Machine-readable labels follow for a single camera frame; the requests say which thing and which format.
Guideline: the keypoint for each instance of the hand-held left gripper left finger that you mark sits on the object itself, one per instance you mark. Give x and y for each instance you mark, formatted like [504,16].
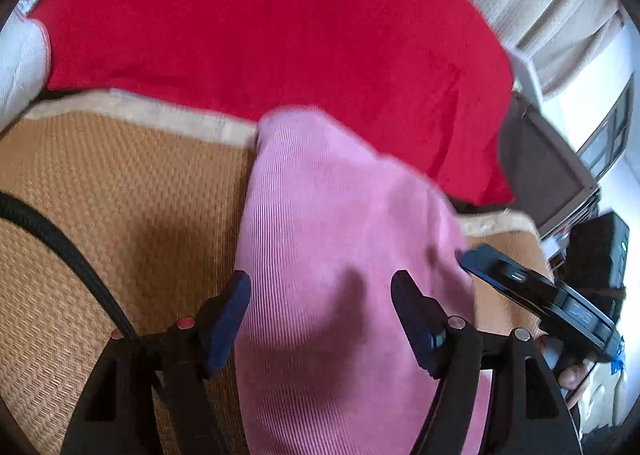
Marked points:
[227,320]

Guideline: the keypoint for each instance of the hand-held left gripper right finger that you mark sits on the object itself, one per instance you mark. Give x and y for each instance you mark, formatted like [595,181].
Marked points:
[415,320]

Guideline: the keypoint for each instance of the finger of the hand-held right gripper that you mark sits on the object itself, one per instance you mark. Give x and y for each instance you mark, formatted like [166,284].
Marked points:
[505,272]

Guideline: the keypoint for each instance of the person's right hand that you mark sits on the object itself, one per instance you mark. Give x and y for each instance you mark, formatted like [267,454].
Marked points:
[575,377]

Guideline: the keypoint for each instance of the black box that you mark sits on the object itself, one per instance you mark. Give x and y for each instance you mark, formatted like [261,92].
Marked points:
[600,250]

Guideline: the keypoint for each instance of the dark brown furniture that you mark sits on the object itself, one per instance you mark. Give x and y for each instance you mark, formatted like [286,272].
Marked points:
[545,165]

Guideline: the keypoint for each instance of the window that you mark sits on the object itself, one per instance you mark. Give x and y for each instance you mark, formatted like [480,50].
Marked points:
[607,135]

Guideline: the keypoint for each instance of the woven bamboo mat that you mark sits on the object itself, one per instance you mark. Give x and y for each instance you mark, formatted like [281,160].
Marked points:
[100,185]

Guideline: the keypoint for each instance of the red blanket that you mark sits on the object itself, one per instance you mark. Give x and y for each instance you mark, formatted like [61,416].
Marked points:
[260,25]

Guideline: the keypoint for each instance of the white cloth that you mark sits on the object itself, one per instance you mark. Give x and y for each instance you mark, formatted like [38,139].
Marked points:
[20,55]

